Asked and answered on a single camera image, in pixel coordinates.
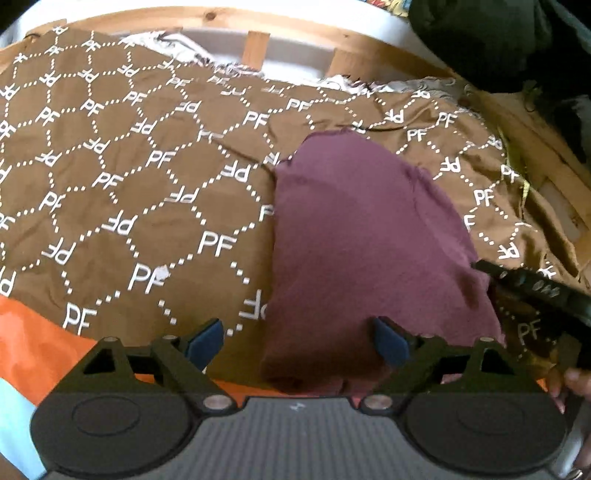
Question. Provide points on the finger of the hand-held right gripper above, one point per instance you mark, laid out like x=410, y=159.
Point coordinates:
x=535, y=288

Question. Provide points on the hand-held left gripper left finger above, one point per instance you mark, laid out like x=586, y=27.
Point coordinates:
x=207, y=340

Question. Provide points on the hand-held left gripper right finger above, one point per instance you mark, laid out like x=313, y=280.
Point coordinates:
x=391, y=344

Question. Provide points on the maroon garment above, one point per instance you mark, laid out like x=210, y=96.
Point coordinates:
x=360, y=221

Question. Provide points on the person's right hand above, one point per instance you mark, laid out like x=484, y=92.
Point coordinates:
x=564, y=387

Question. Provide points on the yellow-green cloth strip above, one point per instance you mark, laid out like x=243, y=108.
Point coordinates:
x=517, y=170

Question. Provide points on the orange cloth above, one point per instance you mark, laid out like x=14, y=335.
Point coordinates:
x=41, y=341

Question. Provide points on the brown printed blanket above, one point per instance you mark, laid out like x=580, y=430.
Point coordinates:
x=115, y=175

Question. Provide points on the light blue cloth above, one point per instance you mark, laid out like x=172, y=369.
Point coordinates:
x=16, y=415

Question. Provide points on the black cloth bundle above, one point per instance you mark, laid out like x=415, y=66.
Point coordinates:
x=485, y=37

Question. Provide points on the colourful printed cloth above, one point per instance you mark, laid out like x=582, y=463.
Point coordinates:
x=392, y=5

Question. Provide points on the wooden bed frame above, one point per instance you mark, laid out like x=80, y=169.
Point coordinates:
x=138, y=21

